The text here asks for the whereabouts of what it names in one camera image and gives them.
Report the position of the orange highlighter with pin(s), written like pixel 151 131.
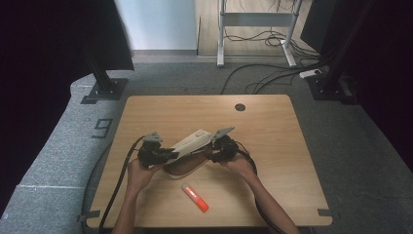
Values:
pixel 195 197

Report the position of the black metal stand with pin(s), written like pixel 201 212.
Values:
pixel 331 83
pixel 105 86

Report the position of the beige pencil case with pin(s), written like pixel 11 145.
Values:
pixel 190 152

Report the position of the black curtain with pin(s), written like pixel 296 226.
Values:
pixel 39 65
pixel 383 65

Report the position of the grey tape strip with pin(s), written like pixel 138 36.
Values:
pixel 327 213
pixel 89 215

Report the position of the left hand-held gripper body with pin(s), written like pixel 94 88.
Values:
pixel 150 152

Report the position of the white metal desk frame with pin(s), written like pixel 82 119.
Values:
pixel 256 19

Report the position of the person's left hand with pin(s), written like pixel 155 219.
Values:
pixel 140 177

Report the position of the person's right hand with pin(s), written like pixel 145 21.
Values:
pixel 241 166

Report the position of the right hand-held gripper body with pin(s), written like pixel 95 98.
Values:
pixel 225 148

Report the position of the white power strip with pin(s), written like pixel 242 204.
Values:
pixel 310 73

